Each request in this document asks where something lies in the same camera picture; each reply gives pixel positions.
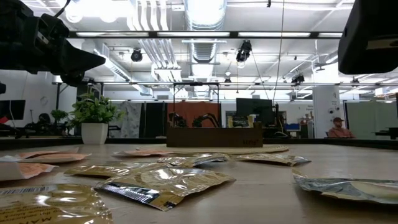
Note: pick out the person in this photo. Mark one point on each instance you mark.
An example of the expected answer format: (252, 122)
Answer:
(43, 119)
(339, 132)

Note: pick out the brown wooden tea box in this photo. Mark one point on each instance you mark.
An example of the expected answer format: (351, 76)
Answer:
(214, 138)

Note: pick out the black background rig frame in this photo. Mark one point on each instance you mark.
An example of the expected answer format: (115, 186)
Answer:
(196, 83)

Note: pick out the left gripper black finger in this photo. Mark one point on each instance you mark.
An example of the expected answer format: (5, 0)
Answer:
(88, 66)
(84, 53)

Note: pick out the patterned grey curtain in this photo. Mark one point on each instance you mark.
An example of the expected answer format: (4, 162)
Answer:
(127, 119)

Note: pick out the orange tea bag packet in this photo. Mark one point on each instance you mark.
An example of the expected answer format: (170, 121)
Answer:
(143, 153)
(37, 153)
(56, 157)
(25, 170)

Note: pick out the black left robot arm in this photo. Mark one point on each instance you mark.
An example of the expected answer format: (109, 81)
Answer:
(12, 40)

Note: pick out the small black ceiling device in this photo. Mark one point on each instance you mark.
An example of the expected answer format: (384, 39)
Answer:
(298, 79)

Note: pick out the blue bin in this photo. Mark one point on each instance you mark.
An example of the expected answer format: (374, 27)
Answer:
(290, 127)

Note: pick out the small background plant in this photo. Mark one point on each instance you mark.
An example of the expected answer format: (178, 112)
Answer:
(59, 115)

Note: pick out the overhead LED light bar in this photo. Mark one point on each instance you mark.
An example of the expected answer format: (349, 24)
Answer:
(192, 34)

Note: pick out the silver round air duct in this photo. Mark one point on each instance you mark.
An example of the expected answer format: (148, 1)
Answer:
(205, 14)

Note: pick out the black background robot arm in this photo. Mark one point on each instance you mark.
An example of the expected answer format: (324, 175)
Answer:
(177, 120)
(205, 119)

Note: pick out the orange partition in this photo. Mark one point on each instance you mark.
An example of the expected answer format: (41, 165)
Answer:
(192, 107)

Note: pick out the white pillar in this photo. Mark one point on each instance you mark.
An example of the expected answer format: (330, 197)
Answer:
(326, 105)

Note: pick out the black monitor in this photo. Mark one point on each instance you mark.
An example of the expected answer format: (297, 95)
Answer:
(253, 107)
(14, 109)

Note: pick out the silver packet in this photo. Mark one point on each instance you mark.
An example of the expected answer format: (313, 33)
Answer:
(342, 189)

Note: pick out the black side table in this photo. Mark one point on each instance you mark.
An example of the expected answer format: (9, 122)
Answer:
(388, 133)

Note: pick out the black aluminium table frame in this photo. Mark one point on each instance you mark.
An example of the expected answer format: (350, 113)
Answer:
(46, 141)

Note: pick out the dark partition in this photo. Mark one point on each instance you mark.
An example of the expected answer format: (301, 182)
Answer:
(154, 119)

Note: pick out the grey partition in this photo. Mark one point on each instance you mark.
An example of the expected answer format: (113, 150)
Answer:
(373, 121)

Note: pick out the green plant in white pot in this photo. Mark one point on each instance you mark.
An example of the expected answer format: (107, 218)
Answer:
(94, 133)

